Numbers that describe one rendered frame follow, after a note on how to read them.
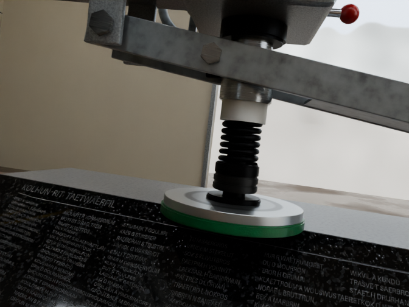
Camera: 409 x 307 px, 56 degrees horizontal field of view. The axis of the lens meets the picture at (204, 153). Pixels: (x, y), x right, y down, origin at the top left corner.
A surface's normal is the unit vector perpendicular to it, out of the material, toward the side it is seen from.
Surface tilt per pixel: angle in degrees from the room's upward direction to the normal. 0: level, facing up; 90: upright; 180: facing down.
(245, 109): 90
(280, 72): 90
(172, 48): 90
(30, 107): 90
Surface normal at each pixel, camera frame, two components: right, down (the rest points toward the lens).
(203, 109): -0.22, 0.03
